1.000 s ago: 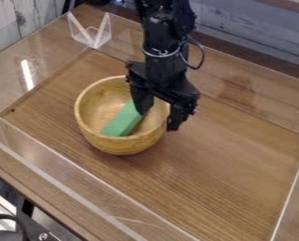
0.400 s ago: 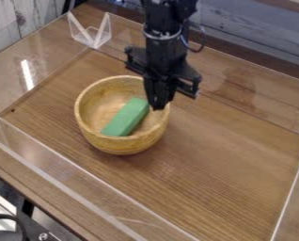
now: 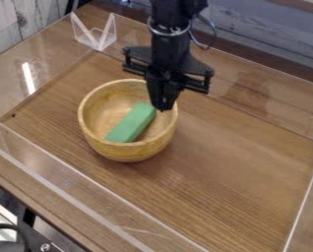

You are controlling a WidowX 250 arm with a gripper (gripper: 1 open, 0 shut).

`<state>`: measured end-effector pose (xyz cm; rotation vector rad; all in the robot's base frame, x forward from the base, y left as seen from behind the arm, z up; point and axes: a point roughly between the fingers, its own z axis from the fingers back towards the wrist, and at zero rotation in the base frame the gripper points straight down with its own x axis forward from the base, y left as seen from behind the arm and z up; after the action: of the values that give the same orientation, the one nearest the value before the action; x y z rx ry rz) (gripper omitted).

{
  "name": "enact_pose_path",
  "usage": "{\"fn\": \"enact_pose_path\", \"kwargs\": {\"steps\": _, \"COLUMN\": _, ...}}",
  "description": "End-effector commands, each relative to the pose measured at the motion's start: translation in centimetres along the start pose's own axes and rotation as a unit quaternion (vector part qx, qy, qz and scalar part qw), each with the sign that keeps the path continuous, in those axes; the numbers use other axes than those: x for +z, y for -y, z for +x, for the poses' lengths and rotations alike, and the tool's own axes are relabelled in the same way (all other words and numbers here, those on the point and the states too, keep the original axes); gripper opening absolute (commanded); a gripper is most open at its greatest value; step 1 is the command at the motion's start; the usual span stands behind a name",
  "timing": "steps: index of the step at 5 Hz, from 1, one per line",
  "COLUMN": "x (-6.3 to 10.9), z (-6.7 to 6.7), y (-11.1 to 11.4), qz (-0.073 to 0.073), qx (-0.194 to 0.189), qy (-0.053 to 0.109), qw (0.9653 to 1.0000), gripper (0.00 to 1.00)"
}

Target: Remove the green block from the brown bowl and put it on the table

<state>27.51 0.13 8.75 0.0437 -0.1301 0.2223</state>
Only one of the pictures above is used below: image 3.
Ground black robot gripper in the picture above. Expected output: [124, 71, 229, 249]
[122, 26, 214, 111]

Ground green rectangular block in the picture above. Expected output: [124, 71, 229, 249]
[106, 102, 157, 143]

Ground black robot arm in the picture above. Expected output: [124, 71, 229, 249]
[122, 0, 217, 111]

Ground light wooden bowl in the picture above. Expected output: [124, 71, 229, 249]
[78, 79, 178, 162]

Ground clear acrylic corner bracket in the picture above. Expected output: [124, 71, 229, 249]
[70, 13, 118, 51]

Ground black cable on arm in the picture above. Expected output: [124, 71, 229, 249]
[187, 14, 218, 51]

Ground clear acrylic enclosure walls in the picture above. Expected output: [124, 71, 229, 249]
[0, 19, 313, 252]

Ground black table leg bracket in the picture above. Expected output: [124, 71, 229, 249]
[17, 208, 64, 252]

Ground black cable lower left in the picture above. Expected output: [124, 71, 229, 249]
[0, 223, 30, 252]

